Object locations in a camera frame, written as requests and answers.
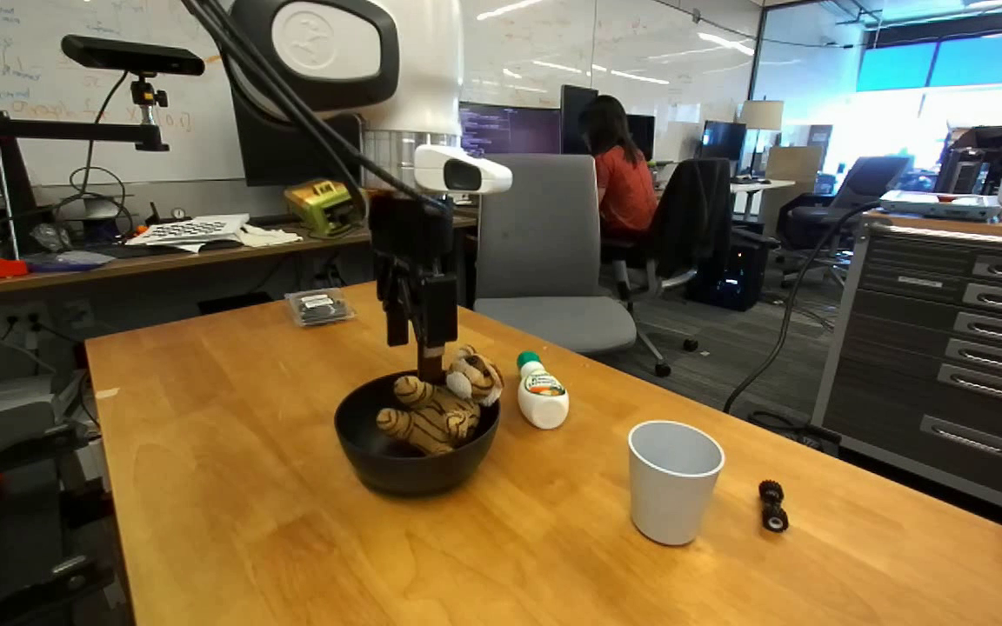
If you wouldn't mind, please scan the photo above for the yellow-green box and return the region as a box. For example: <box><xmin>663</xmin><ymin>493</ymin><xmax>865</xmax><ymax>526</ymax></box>
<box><xmin>281</xmin><ymin>176</ymin><xmax>363</xmax><ymax>237</ymax></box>

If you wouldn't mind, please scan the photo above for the lit computer monitor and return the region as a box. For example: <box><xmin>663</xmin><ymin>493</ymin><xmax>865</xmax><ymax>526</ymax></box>
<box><xmin>454</xmin><ymin>98</ymin><xmax>568</xmax><ymax>161</ymax></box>

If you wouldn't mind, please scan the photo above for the long wooden back desk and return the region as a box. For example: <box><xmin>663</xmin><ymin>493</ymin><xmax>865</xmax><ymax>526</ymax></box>
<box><xmin>0</xmin><ymin>206</ymin><xmax>484</xmax><ymax>310</ymax></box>

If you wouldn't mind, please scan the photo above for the tiger plush toy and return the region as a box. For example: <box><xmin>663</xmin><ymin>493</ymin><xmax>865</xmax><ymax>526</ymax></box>
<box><xmin>373</xmin><ymin>341</ymin><xmax>509</xmax><ymax>457</ymax></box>

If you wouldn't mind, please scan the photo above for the black camera boom stand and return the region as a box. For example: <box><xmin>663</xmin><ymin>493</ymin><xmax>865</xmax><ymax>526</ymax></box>
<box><xmin>0</xmin><ymin>98</ymin><xmax>174</xmax><ymax>260</ymax></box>

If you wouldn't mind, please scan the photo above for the black bar camera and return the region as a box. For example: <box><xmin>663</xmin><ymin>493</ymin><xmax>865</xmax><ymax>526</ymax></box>
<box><xmin>60</xmin><ymin>32</ymin><xmax>208</xmax><ymax>81</ymax></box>

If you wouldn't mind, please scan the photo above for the white bottle green cap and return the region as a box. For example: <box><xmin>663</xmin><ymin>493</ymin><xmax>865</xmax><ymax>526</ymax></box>
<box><xmin>513</xmin><ymin>348</ymin><xmax>575</xmax><ymax>435</ymax></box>

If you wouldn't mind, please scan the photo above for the dark drawer tool cabinet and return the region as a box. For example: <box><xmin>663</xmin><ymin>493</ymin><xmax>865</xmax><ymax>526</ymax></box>
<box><xmin>811</xmin><ymin>213</ymin><xmax>1002</xmax><ymax>530</ymax></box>

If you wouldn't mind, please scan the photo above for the black bowl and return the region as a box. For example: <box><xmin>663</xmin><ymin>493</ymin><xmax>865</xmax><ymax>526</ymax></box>
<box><xmin>330</xmin><ymin>367</ymin><xmax>504</xmax><ymax>499</ymax></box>

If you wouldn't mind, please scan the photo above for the black office chair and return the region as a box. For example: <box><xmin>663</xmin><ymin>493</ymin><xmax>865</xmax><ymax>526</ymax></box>
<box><xmin>605</xmin><ymin>151</ymin><xmax>737</xmax><ymax>357</ymax></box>

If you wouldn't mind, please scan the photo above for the white plastic cup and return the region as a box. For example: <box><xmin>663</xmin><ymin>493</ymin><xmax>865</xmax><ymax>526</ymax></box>
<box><xmin>621</xmin><ymin>418</ymin><xmax>731</xmax><ymax>549</ymax></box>

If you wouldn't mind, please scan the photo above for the grey padded chair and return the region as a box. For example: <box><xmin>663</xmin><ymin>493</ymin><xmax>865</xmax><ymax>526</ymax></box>
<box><xmin>468</xmin><ymin>148</ymin><xmax>675</xmax><ymax>383</ymax></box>

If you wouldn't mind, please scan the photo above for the dark monitor behind person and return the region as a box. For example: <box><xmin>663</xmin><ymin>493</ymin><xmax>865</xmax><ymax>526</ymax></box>
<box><xmin>557</xmin><ymin>81</ymin><xmax>656</xmax><ymax>165</ymax></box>

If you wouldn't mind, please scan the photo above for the black computer tower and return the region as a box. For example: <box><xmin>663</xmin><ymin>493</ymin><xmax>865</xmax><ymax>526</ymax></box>
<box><xmin>686</xmin><ymin>221</ymin><xmax>777</xmax><ymax>312</ymax></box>

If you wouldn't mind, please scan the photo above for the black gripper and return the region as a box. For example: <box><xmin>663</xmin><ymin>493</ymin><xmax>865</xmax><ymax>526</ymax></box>
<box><xmin>366</xmin><ymin>186</ymin><xmax>462</xmax><ymax>386</ymax></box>

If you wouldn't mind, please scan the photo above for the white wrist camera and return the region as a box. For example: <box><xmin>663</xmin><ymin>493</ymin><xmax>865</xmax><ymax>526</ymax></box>
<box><xmin>411</xmin><ymin>143</ymin><xmax>519</xmax><ymax>201</ymax></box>

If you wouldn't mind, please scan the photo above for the small black double wheel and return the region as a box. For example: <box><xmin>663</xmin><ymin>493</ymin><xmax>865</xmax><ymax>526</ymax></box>
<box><xmin>753</xmin><ymin>476</ymin><xmax>793</xmax><ymax>536</ymax></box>

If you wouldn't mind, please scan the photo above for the large black monitor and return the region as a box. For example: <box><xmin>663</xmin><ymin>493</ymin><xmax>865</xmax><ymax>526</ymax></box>
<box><xmin>225</xmin><ymin>66</ymin><xmax>370</xmax><ymax>191</ymax></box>

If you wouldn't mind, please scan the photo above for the clear plastic bag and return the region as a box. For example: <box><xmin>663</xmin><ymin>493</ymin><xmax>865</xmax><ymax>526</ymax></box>
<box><xmin>284</xmin><ymin>289</ymin><xmax>357</xmax><ymax>330</ymax></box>

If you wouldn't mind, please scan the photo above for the dark mesh office chair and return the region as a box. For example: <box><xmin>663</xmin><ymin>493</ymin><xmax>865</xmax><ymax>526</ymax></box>
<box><xmin>777</xmin><ymin>151</ymin><xmax>919</xmax><ymax>289</ymax></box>

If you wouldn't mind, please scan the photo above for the stack of papers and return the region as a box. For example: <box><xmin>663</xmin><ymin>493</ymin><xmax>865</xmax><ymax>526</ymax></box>
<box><xmin>124</xmin><ymin>213</ymin><xmax>307</xmax><ymax>258</ymax></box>

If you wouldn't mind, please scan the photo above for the seated person red shirt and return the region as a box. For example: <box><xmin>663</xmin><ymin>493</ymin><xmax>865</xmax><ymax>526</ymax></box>
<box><xmin>575</xmin><ymin>93</ymin><xmax>663</xmax><ymax>250</ymax></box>

